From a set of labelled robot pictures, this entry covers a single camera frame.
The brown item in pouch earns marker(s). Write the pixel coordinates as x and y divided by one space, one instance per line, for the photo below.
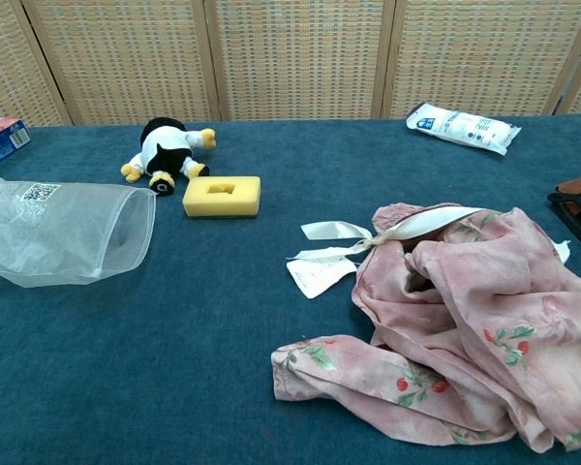
578 185

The white packet with blue print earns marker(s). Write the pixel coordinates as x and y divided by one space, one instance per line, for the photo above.
465 127

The woven bamboo folding screen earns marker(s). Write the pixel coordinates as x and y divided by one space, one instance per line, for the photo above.
295 58

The pink floral garment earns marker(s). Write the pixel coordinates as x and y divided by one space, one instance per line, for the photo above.
489 315

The teal table carpet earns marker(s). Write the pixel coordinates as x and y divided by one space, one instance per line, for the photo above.
174 363

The yellow sponge block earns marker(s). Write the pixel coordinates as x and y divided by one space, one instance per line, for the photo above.
220 198

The transparent plastic zip bag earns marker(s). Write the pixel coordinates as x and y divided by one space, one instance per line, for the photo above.
53 237

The black and white plush doll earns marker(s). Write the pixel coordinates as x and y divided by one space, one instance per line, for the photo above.
167 150

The dark tray with items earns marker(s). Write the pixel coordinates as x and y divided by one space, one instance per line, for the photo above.
578 210

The blue and pink cookie box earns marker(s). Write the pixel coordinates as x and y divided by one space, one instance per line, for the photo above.
2 143

